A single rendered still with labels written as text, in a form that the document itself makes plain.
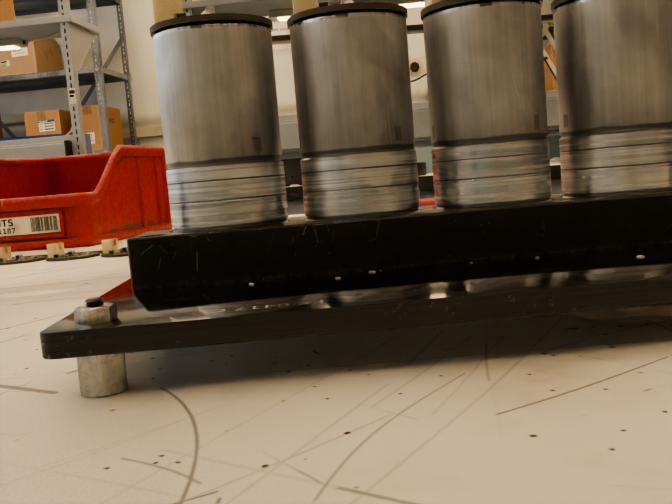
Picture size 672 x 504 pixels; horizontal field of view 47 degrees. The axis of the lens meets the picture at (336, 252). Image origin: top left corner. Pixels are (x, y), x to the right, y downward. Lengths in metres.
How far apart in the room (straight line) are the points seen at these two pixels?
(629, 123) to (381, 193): 0.05
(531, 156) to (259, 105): 0.06
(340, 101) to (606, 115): 0.05
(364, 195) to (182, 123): 0.04
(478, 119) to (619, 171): 0.03
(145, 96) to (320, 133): 4.70
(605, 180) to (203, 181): 0.08
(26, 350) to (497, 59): 0.11
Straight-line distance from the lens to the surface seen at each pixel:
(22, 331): 0.19
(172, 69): 0.16
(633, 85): 0.17
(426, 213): 0.15
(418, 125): 2.44
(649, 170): 0.17
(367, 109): 0.15
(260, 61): 0.16
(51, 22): 2.76
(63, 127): 4.60
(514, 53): 0.16
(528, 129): 0.16
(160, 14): 0.17
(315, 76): 0.16
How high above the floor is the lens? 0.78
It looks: 6 degrees down
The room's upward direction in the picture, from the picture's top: 5 degrees counter-clockwise
